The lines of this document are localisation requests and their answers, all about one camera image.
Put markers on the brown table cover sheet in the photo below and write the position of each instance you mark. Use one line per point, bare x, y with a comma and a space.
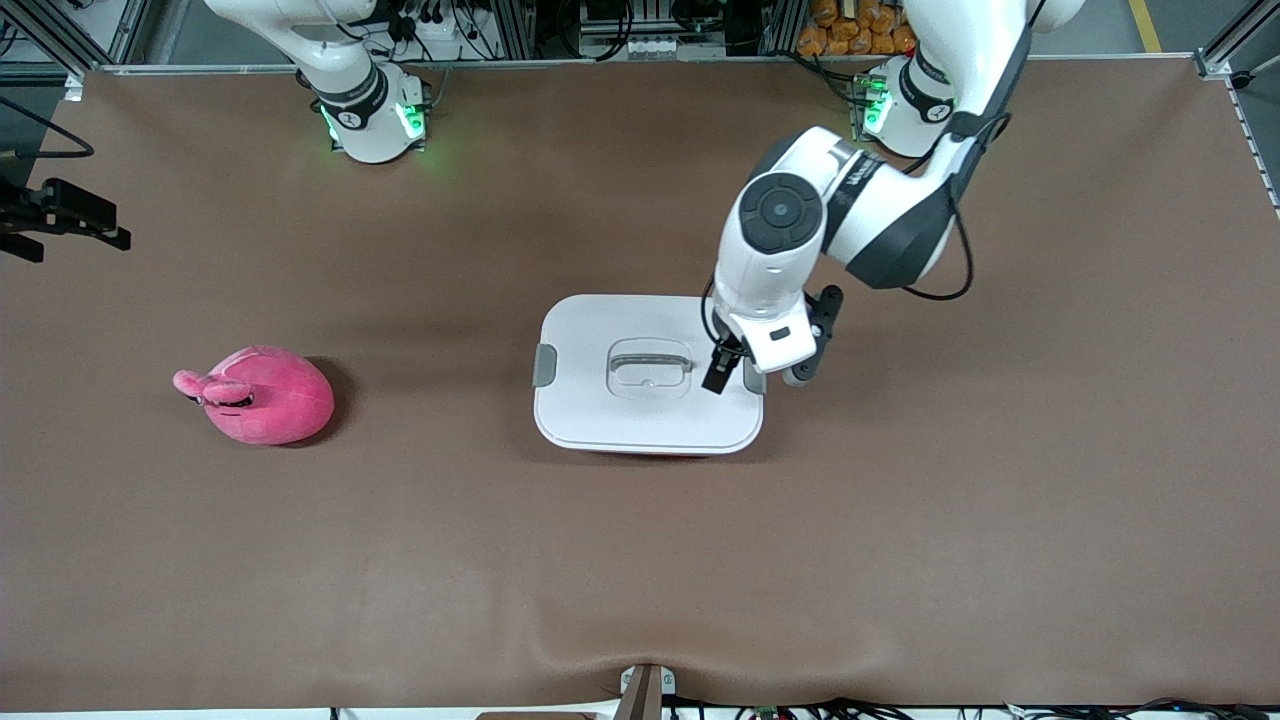
640, 560

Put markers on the pink plush toy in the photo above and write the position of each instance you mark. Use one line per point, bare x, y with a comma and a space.
270, 400

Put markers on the orange packaged snacks pile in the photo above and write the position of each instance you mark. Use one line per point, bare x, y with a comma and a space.
850, 30

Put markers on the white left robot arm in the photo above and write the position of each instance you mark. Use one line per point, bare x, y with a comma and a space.
780, 260

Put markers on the slanted aluminium frame post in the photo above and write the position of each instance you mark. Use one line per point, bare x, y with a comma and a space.
1225, 55
55, 40

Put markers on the white power strip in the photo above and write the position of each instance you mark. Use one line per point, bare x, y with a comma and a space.
440, 28

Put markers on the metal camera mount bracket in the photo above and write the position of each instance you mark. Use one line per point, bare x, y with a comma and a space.
645, 695

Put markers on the white box lid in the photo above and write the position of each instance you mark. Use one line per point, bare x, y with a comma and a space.
600, 400

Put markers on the upright aluminium frame post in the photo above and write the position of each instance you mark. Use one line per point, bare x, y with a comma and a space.
515, 25
780, 25

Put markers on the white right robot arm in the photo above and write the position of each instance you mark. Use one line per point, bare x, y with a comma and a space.
360, 130

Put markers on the short aluminium side rail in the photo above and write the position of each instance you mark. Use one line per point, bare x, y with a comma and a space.
1256, 148

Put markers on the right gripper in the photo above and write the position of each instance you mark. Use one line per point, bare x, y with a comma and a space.
62, 207

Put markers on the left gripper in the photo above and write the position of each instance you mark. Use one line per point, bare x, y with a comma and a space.
722, 366

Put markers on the long aluminium table rail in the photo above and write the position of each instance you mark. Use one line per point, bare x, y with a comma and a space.
600, 63

